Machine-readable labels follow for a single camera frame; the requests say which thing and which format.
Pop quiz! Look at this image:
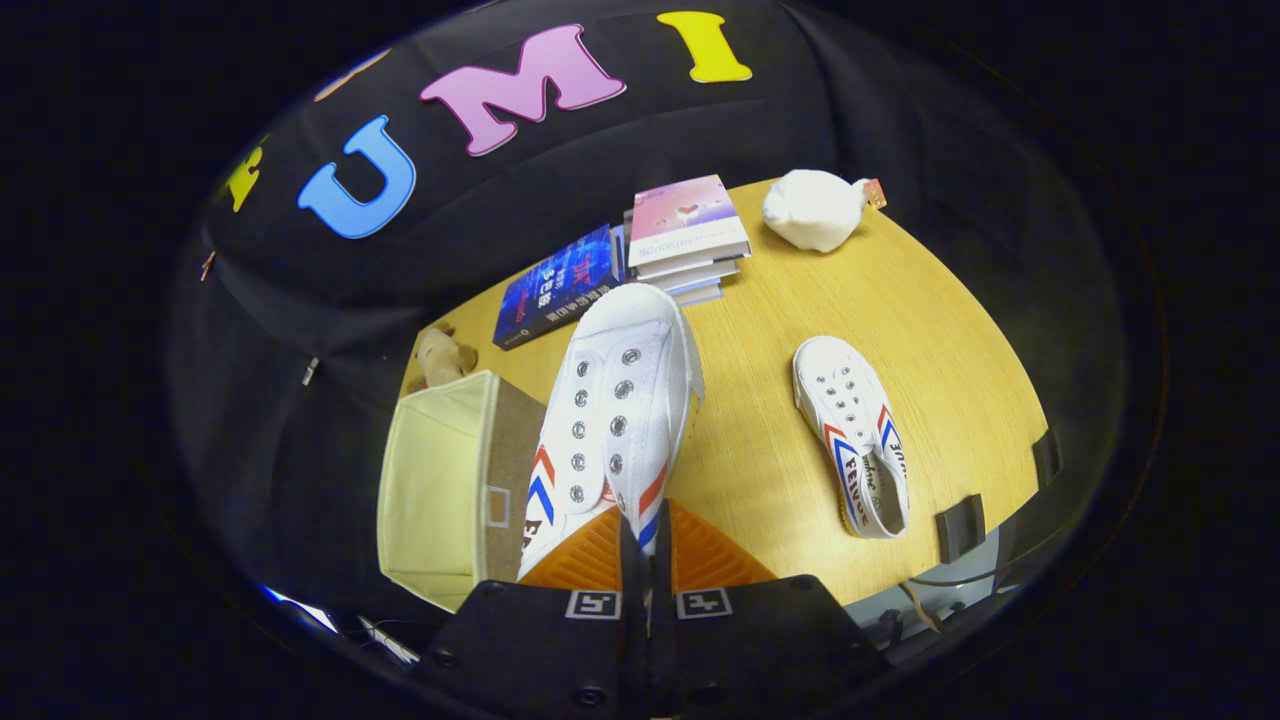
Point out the computer monitor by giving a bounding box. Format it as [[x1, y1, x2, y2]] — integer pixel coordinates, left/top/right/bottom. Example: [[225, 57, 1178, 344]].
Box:
[[262, 585, 341, 633]]

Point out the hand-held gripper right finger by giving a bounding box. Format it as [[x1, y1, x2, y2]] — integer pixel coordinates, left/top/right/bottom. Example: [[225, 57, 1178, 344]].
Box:
[[652, 500, 891, 720]]

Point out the white plush toy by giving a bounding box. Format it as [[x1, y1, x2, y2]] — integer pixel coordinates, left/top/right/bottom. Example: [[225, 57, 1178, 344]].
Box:
[[762, 168, 888, 253]]

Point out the white canvas shoe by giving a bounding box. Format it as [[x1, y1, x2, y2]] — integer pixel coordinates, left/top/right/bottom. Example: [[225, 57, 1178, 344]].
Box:
[[793, 336, 911, 541], [517, 283, 706, 581]]

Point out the tan plush dog toy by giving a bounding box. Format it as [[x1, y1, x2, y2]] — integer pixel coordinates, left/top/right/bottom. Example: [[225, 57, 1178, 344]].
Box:
[[413, 325, 479, 393]]

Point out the beige fabric storage box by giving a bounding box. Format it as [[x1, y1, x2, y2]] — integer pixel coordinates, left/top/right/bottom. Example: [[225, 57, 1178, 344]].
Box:
[[378, 370, 548, 613]]

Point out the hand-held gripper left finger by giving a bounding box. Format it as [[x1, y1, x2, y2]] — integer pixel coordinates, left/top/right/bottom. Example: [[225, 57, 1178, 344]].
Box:
[[420, 508, 646, 720]]

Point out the dark blue book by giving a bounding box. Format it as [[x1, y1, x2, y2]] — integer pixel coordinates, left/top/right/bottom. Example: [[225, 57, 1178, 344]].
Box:
[[492, 225, 626, 351]]

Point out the pink cover book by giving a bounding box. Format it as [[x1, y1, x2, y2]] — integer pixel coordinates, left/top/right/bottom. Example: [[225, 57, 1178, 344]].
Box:
[[630, 175, 751, 269]]

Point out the black backdrop cloth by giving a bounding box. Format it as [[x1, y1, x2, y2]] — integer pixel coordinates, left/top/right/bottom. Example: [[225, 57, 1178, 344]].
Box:
[[170, 0, 1111, 621]]

